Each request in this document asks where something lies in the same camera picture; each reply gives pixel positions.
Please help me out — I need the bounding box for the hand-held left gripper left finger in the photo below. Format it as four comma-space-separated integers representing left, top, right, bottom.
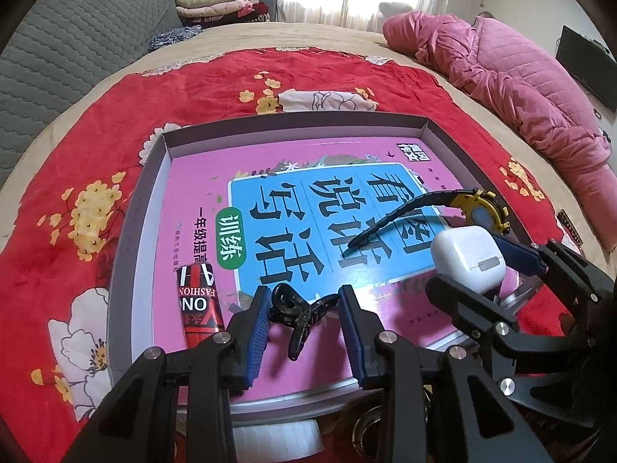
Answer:
62, 286, 273, 463

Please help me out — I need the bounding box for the grey quilted sofa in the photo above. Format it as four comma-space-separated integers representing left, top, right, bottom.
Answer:
0, 0, 186, 174

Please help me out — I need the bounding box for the pink and blue book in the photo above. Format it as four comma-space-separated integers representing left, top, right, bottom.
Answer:
149, 137, 521, 396

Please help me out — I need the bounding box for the black hair clip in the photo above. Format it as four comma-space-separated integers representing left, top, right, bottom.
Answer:
267, 284, 341, 362

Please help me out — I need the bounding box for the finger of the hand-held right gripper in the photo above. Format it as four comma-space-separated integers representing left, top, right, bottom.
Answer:
427, 272, 579, 396
494, 235, 615, 312

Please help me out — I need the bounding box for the black television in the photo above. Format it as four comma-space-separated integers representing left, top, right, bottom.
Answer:
554, 25, 617, 114

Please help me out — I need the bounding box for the white ribbed round lid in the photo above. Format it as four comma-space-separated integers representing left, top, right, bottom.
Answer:
230, 417, 324, 463

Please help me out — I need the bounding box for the beige bed sheet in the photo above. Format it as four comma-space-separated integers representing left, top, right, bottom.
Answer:
0, 22, 617, 300

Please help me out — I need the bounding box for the grey pillow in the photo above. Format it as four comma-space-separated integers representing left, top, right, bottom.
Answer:
378, 1, 415, 27

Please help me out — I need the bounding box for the red and black can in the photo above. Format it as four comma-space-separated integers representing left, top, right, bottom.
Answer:
174, 261, 227, 350

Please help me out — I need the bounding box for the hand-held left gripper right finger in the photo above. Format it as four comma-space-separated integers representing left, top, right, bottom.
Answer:
337, 284, 560, 463

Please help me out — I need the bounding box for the grey cardboard box tray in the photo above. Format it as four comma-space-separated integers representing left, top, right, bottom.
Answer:
107, 112, 567, 420

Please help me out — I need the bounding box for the pink quilt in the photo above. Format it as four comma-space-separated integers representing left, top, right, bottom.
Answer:
382, 10, 617, 208

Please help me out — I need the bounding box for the yellow and black wristwatch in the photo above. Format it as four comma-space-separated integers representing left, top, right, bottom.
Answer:
343, 188, 512, 254

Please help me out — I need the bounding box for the red floral blanket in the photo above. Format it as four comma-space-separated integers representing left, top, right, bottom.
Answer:
0, 47, 598, 463

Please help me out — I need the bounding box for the blue patterned cloth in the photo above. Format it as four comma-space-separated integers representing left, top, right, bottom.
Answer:
148, 25, 203, 51

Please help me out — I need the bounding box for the white earbuds case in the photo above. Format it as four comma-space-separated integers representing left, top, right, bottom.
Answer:
430, 226, 507, 295

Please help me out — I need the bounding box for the stack of folded clothes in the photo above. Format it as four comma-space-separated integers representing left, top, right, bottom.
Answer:
174, 0, 278, 27

